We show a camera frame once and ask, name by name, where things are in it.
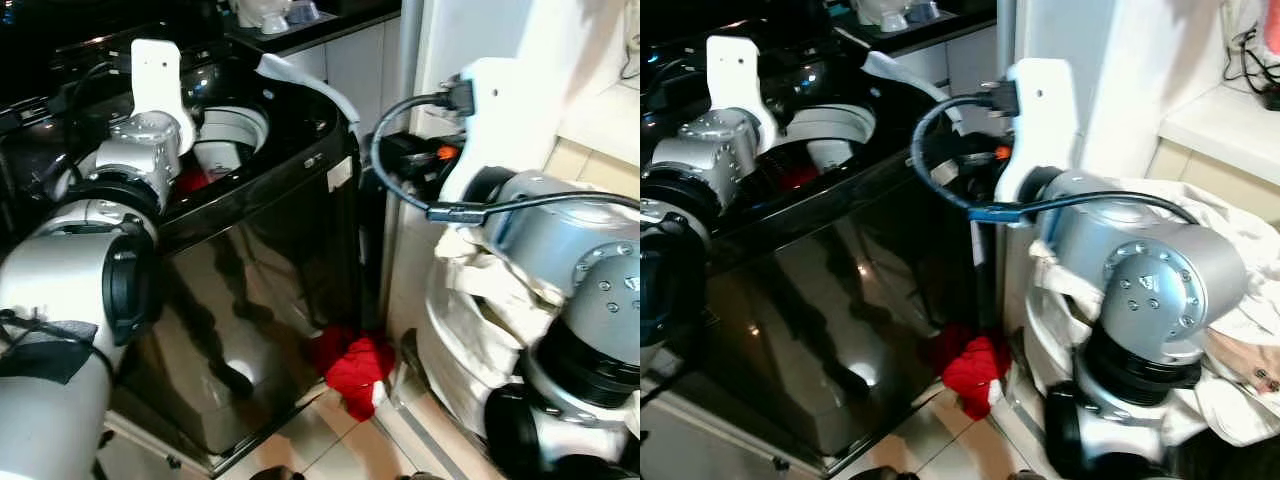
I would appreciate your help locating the beige patterned garment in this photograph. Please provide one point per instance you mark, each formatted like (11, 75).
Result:
(1240, 362)

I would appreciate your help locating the white cabinet with dark top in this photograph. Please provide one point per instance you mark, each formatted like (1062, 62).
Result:
(965, 60)
(355, 65)

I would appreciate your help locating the red cloth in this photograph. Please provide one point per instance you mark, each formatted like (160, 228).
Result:
(352, 372)
(972, 372)

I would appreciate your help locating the black glossy washing machine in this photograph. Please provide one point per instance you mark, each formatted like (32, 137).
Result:
(850, 270)
(260, 260)

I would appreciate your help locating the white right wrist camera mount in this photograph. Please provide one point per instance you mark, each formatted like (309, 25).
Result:
(495, 125)
(1045, 120)

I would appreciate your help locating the white washer drum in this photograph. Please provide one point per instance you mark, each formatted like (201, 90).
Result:
(825, 130)
(232, 130)

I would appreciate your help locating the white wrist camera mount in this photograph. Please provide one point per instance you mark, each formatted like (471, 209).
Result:
(735, 70)
(495, 125)
(155, 75)
(1045, 120)

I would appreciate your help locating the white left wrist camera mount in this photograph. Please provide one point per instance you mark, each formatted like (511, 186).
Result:
(735, 70)
(155, 75)

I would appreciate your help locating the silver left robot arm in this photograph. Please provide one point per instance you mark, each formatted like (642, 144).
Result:
(60, 270)
(690, 150)

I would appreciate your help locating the red garment in drum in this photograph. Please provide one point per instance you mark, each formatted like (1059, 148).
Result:
(797, 178)
(192, 181)

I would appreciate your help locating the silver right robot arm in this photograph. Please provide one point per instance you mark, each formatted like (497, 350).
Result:
(1150, 280)
(590, 270)

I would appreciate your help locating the white counter with beige front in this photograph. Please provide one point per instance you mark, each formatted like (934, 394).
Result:
(1220, 130)
(605, 125)

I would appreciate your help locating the white cloth strip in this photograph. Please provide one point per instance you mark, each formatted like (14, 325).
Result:
(905, 75)
(295, 78)

